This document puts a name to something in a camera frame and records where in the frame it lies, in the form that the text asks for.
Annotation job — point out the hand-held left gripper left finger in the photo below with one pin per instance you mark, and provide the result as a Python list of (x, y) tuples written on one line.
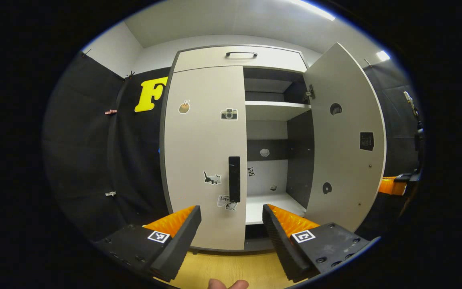
[(179, 245)]

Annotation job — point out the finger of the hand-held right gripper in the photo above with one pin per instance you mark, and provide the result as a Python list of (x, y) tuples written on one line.
[(391, 186)]

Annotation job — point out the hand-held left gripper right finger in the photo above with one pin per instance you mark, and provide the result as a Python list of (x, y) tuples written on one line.
[(281, 241)]

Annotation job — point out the cream shoe cabinet door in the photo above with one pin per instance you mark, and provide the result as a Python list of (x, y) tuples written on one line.
[(347, 160), (199, 140)]

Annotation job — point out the cream double-door shoe cabinet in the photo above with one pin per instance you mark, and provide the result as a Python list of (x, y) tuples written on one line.
[(299, 160)]

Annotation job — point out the white cabinet shelf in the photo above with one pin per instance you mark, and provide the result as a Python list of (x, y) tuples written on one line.
[(267, 206), (271, 110)]

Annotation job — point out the metal door hinge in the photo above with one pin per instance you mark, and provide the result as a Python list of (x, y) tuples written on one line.
[(309, 93)]

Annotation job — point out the cream cabinet drawer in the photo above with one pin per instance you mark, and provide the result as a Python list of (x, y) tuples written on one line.
[(207, 60)]

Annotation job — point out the black backdrop cloth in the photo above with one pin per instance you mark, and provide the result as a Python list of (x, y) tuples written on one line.
[(86, 152), (399, 132)]

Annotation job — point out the small ceiling light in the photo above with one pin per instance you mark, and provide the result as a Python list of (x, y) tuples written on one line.
[(383, 55)]

